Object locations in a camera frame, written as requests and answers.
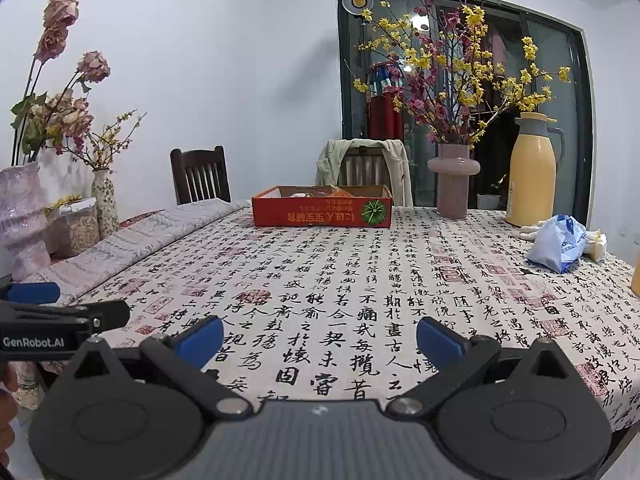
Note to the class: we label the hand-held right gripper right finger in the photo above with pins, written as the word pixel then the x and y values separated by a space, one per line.
pixel 440 340

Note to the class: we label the red orange cartoon snack bag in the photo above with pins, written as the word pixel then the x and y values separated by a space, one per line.
pixel 337 192

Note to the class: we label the red cardboard box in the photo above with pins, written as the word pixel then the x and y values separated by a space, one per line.
pixel 310 215

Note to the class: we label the blue white plastic bag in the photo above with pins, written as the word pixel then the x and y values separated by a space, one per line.
pixel 555 247

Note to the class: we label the grey woven blanket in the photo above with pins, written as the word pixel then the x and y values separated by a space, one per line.
pixel 125 245

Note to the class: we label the white work glove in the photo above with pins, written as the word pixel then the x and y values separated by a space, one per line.
pixel 531 232

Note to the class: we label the person's left hand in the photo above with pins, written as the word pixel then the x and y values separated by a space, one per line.
pixel 6 400

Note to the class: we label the clear plastic container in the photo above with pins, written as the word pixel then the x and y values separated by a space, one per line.
pixel 75 230

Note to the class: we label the small floral vase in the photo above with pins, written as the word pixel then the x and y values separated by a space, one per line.
pixel 105 205

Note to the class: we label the dried pink roses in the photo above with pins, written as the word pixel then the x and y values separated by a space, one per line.
pixel 60 12

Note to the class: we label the dark sliding glass door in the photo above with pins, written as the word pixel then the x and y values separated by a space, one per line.
pixel 341 85

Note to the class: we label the red hanging garment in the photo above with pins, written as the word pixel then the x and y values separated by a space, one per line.
pixel 385 110

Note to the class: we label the chair with beige jacket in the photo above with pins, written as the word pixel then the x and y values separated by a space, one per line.
pixel 330 165

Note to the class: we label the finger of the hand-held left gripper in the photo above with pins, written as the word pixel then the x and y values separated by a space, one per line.
pixel 100 312
pixel 32 293

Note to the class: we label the yellow flower twigs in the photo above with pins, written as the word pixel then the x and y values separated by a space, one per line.
pixel 105 160

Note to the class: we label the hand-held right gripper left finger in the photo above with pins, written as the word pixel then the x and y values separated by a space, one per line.
pixel 202 340

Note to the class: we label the brown slatted wooden chair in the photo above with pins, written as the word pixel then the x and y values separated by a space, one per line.
pixel 362 170

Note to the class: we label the yellow container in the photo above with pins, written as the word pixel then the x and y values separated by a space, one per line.
pixel 636 275

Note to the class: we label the pink textured vase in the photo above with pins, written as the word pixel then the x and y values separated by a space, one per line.
pixel 22 220

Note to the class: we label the beige bundle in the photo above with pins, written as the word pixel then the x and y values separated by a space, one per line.
pixel 596 246

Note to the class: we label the yellow thermos jug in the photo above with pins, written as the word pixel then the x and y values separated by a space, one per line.
pixel 530 175

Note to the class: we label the dark wooden chair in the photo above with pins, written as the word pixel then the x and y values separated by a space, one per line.
pixel 200 175

